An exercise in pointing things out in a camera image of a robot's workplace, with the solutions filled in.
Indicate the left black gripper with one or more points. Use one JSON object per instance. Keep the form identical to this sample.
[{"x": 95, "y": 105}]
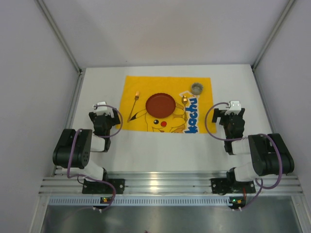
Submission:
[{"x": 104, "y": 116}]

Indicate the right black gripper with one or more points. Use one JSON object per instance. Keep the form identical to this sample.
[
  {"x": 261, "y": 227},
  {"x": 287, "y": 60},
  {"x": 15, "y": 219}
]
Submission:
[{"x": 229, "y": 115}]

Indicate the yellow Pikachu placemat cloth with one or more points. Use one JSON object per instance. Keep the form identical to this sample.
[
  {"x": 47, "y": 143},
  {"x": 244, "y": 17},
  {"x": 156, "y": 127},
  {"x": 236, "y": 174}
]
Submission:
[{"x": 199, "y": 120}]

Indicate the gold spoon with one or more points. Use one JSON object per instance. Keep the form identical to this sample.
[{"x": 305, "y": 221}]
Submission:
[{"x": 185, "y": 101}]

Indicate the copper fork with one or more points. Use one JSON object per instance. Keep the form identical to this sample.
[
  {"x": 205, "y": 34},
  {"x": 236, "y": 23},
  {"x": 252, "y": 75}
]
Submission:
[{"x": 136, "y": 98}]

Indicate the red plate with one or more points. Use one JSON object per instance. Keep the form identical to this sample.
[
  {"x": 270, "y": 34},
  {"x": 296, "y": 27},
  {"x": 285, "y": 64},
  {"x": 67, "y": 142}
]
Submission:
[{"x": 160, "y": 105}]

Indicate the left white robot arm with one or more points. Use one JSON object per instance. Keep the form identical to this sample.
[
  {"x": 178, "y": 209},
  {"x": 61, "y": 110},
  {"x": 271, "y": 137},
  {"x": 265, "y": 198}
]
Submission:
[{"x": 74, "y": 147}]

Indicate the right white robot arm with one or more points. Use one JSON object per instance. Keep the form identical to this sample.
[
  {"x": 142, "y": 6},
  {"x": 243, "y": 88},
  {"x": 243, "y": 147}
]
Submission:
[{"x": 268, "y": 152}]

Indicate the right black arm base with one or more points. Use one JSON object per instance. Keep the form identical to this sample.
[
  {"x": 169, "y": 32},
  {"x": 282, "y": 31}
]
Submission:
[{"x": 223, "y": 186}]

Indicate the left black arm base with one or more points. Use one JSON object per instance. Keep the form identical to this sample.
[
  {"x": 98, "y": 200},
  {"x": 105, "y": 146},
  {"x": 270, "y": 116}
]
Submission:
[{"x": 101, "y": 188}]

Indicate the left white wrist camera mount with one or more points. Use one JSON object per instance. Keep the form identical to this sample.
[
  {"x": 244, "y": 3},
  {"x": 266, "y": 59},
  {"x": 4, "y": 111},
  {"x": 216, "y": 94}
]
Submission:
[{"x": 101, "y": 109}]

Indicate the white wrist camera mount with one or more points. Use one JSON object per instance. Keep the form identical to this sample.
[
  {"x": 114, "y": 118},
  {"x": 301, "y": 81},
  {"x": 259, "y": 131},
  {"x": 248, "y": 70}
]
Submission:
[
  {"x": 233, "y": 107},
  {"x": 101, "y": 109}
]

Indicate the aluminium mounting rail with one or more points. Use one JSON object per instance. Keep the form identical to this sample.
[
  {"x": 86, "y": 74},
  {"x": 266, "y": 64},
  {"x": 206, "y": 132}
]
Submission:
[{"x": 142, "y": 183}]

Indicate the perforated cable tray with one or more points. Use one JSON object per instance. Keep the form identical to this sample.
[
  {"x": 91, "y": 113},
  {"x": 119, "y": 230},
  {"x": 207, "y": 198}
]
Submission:
[{"x": 146, "y": 201}]

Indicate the right aluminium frame post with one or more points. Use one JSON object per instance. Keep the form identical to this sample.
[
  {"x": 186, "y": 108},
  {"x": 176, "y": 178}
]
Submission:
[{"x": 273, "y": 33}]

